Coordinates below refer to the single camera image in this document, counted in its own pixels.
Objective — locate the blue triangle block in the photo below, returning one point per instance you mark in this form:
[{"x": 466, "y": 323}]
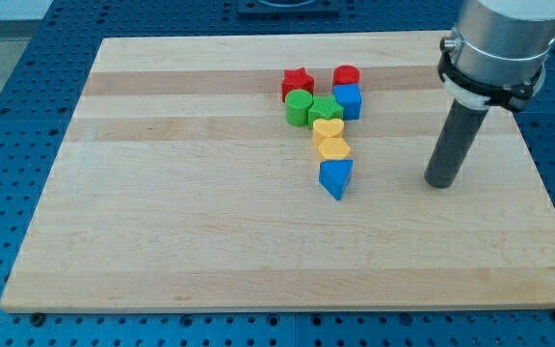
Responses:
[{"x": 335, "y": 176}]

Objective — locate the blue cube block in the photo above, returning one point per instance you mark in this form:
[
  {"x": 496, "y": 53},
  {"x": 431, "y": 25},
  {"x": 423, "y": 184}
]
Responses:
[{"x": 349, "y": 97}]

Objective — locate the red cylinder block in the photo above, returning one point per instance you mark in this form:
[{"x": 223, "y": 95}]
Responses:
[{"x": 345, "y": 75}]

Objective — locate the green cylinder block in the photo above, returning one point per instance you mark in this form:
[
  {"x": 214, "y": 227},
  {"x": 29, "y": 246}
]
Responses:
[{"x": 297, "y": 103}]

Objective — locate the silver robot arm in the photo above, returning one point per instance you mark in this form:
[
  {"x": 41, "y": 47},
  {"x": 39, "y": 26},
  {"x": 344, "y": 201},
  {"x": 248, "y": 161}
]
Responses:
[{"x": 501, "y": 42}]

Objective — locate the wooden board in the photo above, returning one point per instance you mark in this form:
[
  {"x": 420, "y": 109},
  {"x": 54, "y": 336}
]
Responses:
[{"x": 180, "y": 187}]

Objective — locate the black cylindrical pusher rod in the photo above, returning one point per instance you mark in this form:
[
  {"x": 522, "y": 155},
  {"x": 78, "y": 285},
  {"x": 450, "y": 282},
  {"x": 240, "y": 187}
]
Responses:
[{"x": 454, "y": 142}]

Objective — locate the green star block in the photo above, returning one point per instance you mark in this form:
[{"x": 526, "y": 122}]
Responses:
[{"x": 324, "y": 107}]

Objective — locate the red star block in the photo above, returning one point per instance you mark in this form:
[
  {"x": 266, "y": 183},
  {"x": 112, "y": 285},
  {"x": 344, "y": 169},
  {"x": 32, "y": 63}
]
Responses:
[{"x": 296, "y": 79}]

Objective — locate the yellow hexagon block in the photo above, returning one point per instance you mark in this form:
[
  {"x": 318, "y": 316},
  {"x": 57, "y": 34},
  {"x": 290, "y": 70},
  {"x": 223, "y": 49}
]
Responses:
[{"x": 333, "y": 149}]

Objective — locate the yellow heart block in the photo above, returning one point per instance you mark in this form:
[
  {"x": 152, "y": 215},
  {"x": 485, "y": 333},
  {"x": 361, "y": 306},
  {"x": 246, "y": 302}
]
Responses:
[{"x": 324, "y": 129}]

